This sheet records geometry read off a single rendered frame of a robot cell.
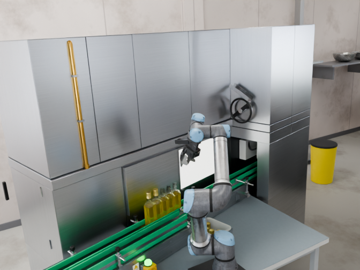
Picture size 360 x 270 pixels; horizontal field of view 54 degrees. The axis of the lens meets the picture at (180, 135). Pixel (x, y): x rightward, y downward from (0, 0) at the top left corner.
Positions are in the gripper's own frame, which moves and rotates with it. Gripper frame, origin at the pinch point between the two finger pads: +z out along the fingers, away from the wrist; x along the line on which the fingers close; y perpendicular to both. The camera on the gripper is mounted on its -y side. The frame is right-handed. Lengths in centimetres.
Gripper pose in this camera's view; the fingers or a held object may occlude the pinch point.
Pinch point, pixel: (184, 163)
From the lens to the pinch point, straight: 222.1
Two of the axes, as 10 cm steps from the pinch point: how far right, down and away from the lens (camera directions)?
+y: 6.8, 4.8, -5.5
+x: 7.0, -2.3, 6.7
